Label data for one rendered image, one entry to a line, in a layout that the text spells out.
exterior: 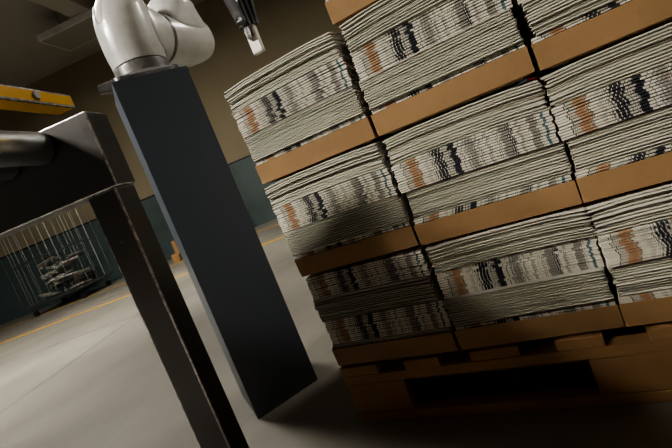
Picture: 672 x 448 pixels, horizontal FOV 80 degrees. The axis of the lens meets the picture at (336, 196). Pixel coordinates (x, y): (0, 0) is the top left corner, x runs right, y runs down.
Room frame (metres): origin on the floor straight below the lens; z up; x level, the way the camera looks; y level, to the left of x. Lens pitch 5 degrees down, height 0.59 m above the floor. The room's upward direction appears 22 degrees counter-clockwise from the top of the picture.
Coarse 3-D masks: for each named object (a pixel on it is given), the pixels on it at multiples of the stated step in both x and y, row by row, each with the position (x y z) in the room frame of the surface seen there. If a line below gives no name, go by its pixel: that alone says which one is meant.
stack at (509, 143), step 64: (384, 0) 0.73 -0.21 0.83; (448, 0) 0.69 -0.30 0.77; (512, 0) 0.73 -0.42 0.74; (576, 0) 0.62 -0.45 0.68; (320, 64) 0.80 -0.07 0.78; (384, 64) 0.75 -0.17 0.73; (448, 64) 0.70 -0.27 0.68; (576, 64) 0.63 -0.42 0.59; (640, 64) 0.59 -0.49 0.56; (256, 128) 0.88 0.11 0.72; (320, 128) 0.82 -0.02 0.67; (448, 128) 0.72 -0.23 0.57; (512, 128) 0.67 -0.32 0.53; (576, 128) 0.64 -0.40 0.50; (640, 128) 0.61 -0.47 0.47; (320, 192) 0.84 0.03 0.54; (384, 192) 0.79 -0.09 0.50; (448, 192) 0.74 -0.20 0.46; (512, 192) 0.69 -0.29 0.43; (640, 192) 0.62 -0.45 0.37; (384, 256) 0.83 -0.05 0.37; (448, 256) 0.75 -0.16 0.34; (512, 256) 0.71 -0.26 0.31; (576, 256) 0.67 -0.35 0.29; (640, 256) 0.63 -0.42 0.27; (384, 320) 0.84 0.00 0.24; (448, 320) 0.78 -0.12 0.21; (512, 320) 0.73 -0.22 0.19; (384, 384) 0.86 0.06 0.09; (640, 384) 0.65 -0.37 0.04
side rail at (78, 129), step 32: (64, 128) 0.62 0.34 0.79; (96, 128) 0.62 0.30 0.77; (64, 160) 0.62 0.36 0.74; (96, 160) 0.61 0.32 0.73; (0, 192) 0.64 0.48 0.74; (32, 192) 0.63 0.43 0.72; (64, 192) 0.62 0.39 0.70; (96, 192) 0.62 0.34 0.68; (0, 224) 0.64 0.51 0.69; (32, 224) 0.67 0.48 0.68
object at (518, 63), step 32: (640, 0) 0.58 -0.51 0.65; (576, 32) 0.62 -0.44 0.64; (608, 32) 0.60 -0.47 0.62; (512, 64) 0.66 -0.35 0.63; (544, 64) 0.64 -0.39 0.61; (416, 96) 0.73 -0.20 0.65; (448, 96) 0.71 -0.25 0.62; (352, 128) 0.79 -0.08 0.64; (384, 128) 0.77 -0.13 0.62; (288, 160) 0.86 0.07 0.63; (640, 160) 0.61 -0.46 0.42; (544, 192) 0.67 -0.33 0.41; (576, 192) 0.65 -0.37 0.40; (608, 192) 0.63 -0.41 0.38; (448, 224) 0.74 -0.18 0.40; (480, 224) 0.72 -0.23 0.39; (320, 256) 0.87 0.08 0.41; (352, 256) 0.84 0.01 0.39; (544, 320) 0.70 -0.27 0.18; (576, 320) 0.68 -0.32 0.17; (608, 320) 0.66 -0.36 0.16; (640, 320) 0.64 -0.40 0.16; (352, 352) 0.88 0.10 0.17; (384, 352) 0.85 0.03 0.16; (416, 352) 0.82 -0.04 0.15
